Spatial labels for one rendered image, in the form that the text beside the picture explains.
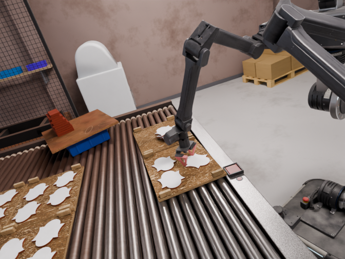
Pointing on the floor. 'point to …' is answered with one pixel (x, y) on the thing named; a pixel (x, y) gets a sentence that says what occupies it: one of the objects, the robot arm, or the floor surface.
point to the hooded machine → (102, 80)
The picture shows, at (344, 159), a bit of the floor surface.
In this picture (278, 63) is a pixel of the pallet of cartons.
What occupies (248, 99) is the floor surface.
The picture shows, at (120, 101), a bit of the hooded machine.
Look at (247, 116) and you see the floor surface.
